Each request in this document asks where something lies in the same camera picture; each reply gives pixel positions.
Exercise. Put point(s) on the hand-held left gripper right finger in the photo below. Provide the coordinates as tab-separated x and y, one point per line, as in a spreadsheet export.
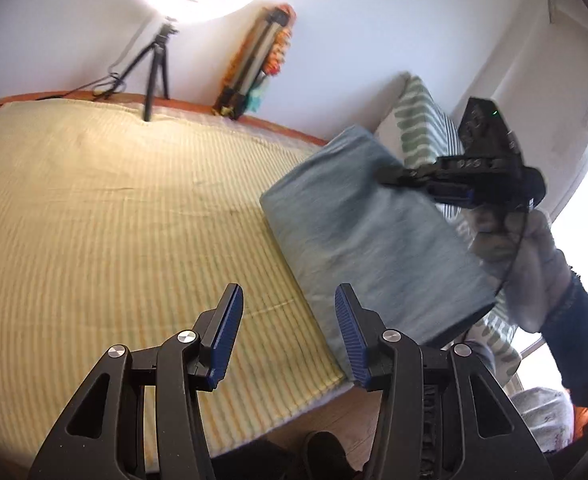
349	332

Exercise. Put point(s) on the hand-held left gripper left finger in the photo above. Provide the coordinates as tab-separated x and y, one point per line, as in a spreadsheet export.
226	332

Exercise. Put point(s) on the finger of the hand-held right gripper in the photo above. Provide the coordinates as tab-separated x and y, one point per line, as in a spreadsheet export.
454	194
406	176

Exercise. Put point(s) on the grey-blue pillow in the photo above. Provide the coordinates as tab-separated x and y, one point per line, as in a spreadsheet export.
364	240

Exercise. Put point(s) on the person's right forearm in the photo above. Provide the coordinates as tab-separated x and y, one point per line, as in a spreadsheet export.
586	350

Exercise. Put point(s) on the person's right hand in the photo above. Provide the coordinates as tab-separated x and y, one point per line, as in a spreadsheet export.
539	270

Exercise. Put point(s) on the green striped pillow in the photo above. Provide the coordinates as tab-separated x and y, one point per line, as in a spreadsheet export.
419	115

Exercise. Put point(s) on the black shoe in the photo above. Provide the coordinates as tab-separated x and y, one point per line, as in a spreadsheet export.
324	452

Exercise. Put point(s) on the teal cloth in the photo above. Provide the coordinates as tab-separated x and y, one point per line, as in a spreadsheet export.
254	101

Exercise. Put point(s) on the yellow striped bed sheet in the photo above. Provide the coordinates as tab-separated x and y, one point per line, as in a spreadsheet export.
99	210

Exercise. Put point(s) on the folded stand with orange trim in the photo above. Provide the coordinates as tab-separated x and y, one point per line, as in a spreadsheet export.
259	60

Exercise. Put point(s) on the grey patterned cloth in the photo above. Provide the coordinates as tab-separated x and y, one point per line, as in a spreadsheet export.
539	410

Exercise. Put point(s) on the black tripod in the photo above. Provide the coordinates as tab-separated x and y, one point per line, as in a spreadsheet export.
150	85

